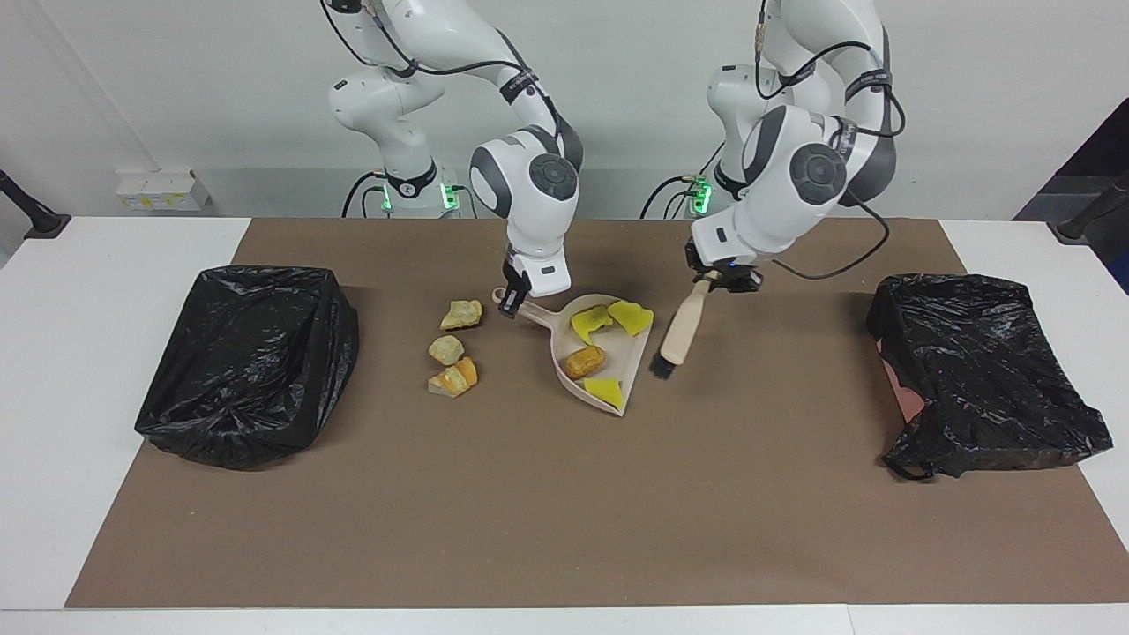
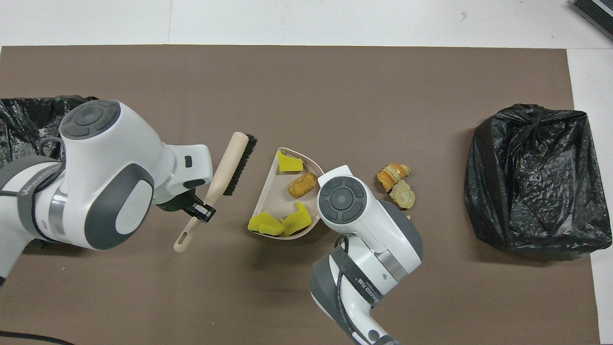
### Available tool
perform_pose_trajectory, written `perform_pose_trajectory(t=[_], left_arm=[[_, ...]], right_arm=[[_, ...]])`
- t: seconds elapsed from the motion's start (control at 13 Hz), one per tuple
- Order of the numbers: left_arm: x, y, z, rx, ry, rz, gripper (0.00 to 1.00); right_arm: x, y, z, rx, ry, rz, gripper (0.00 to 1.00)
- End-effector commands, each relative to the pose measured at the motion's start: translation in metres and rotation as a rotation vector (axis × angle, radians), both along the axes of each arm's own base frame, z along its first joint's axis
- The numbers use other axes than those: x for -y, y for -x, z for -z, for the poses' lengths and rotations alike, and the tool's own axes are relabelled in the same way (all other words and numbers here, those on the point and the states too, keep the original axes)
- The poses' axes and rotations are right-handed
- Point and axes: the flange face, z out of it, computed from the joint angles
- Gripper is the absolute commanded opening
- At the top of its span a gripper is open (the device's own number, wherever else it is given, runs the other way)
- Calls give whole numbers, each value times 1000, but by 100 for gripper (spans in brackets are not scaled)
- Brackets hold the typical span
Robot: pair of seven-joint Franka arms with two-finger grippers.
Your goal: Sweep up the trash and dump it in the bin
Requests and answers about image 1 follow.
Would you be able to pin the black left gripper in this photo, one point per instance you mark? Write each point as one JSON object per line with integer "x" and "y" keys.
{"x": 732, "y": 268}

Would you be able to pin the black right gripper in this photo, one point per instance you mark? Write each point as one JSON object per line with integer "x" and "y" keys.
{"x": 519, "y": 280}

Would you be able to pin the beige hand brush black bristles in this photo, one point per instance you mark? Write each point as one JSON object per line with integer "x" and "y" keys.
{"x": 684, "y": 331}

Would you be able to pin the pale round bread chunk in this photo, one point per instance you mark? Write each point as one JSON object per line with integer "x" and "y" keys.
{"x": 446, "y": 350}

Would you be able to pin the beige plastic dustpan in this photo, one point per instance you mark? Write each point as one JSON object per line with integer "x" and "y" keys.
{"x": 564, "y": 379}

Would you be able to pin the orange crust bread chunk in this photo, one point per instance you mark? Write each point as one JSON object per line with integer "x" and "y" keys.
{"x": 456, "y": 379}

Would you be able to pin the brown bread roll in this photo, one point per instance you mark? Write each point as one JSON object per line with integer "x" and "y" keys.
{"x": 586, "y": 362}

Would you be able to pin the green and yellow sponge piece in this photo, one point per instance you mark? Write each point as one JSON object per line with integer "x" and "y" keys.
{"x": 604, "y": 391}

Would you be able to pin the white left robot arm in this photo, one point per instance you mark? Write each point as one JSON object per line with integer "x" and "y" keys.
{"x": 785, "y": 185}

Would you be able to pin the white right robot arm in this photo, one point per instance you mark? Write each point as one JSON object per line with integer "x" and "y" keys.
{"x": 529, "y": 203}

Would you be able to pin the pink bin under bag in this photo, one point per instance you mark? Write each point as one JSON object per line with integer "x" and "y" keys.
{"x": 908, "y": 395}

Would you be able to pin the black plastic trash bag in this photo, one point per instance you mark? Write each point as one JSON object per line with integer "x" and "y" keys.
{"x": 247, "y": 362}
{"x": 988, "y": 370}

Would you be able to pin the brown table mat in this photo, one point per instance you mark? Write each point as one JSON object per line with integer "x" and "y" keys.
{"x": 529, "y": 529}

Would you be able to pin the white wall socket box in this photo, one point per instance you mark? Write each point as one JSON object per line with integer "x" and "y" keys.
{"x": 159, "y": 190}

